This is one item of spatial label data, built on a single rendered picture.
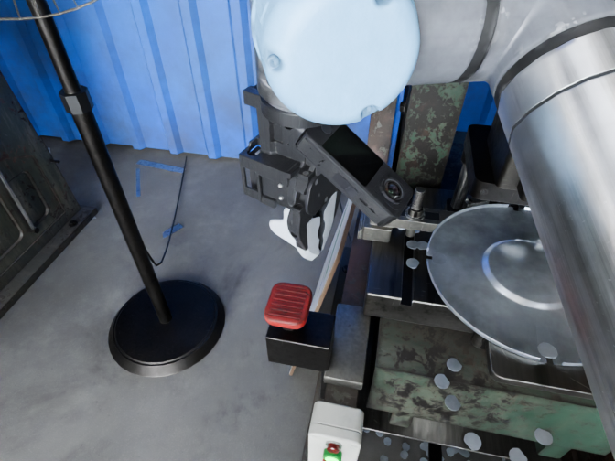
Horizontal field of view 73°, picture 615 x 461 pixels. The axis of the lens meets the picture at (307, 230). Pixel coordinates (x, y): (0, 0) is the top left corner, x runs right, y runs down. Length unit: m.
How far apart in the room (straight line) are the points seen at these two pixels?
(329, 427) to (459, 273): 0.28
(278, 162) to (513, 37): 0.23
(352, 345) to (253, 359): 0.76
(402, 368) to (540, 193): 0.50
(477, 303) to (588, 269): 0.41
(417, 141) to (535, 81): 0.64
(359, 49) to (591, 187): 0.11
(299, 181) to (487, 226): 0.40
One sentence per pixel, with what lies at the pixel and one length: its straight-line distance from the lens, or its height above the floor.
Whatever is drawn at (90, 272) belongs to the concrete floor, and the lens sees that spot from 1.83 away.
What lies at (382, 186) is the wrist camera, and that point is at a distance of 0.38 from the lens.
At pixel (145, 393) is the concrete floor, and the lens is 1.45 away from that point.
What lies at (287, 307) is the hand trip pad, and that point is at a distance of 0.59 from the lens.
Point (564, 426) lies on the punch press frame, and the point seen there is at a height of 0.57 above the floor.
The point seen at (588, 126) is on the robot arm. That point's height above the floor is 1.15.
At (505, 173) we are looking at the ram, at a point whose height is 0.91.
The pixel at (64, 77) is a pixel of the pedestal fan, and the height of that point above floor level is 0.88.
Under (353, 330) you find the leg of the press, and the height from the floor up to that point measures 0.64.
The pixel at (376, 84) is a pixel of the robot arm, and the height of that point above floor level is 1.15.
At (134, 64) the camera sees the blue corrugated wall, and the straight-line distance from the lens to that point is 2.18.
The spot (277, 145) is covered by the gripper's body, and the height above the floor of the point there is 1.02.
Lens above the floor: 1.24
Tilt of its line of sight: 44 degrees down
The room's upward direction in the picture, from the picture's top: straight up
